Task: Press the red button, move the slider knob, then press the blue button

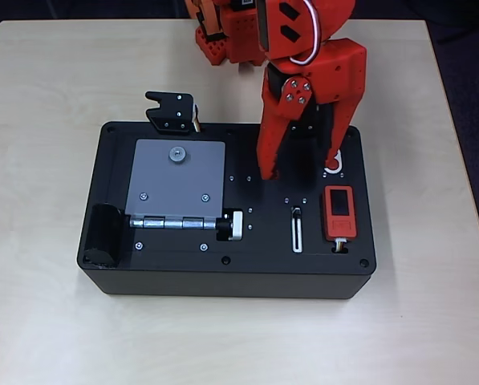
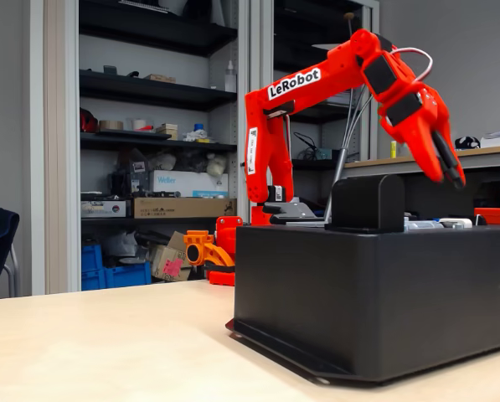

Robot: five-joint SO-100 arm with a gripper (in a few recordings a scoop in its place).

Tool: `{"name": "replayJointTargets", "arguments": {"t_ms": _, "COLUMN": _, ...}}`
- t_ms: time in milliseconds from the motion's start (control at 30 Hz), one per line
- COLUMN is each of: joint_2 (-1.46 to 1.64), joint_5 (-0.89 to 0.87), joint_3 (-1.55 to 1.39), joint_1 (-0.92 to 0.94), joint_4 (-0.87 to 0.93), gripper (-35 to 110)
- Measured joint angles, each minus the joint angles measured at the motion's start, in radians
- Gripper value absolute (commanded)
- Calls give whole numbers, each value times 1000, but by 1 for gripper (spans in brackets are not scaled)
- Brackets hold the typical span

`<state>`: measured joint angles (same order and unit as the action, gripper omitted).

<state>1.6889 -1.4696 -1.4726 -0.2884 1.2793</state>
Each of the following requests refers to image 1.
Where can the grey round door knob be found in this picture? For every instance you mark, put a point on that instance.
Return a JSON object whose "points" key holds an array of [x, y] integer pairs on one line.
{"points": [[177, 154]]}

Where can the blue and red buttons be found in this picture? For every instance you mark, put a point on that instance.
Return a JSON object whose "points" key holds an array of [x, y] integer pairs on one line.
{"points": [[341, 162]]}

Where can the red round button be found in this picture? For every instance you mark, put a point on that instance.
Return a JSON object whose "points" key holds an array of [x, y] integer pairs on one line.
{"points": [[333, 167]]}

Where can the black round plug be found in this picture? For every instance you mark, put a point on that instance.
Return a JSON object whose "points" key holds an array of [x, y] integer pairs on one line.
{"points": [[223, 228]]}

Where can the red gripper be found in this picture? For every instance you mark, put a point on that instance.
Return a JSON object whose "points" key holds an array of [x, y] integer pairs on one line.
{"points": [[335, 70]]}

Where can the red display module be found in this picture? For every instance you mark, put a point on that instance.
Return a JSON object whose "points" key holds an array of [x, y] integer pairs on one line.
{"points": [[341, 228]]}

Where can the white yellow connector plug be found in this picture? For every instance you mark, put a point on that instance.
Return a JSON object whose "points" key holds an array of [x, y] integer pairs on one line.
{"points": [[341, 242]]}

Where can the black rounded post block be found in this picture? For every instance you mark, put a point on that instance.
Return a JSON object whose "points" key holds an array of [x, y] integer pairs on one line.
{"points": [[102, 236]]}

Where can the black task board box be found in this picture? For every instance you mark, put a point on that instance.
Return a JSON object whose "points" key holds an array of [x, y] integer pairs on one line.
{"points": [[255, 276]]}

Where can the silver metal hinge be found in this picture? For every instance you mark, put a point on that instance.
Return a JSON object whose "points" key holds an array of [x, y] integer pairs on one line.
{"points": [[171, 222]]}

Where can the red robot arm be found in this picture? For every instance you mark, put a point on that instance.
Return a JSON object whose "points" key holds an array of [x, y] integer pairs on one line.
{"points": [[239, 36]]}

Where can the grey hinged door plate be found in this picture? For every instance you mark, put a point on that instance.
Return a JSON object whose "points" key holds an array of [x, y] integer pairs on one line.
{"points": [[183, 184]]}

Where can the white latch block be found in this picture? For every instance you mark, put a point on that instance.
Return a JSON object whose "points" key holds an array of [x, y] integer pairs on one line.
{"points": [[236, 226]]}

